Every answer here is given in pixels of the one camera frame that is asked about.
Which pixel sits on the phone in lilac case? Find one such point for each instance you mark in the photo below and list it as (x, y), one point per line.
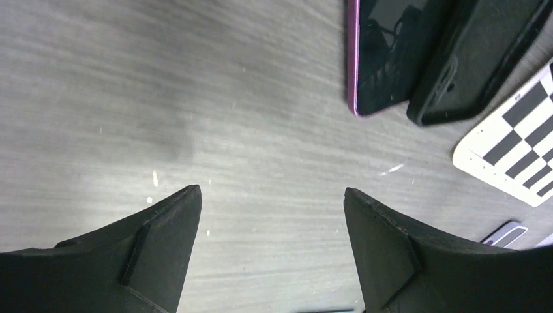
(505, 234)

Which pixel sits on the black white chessboard mat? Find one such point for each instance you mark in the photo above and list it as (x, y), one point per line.
(511, 148)

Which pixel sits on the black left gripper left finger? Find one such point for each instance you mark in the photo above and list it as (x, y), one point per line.
(137, 264)

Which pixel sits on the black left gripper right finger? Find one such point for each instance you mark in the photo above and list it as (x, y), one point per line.
(405, 265)

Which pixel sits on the phone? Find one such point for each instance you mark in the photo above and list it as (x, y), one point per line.
(388, 44)
(505, 234)

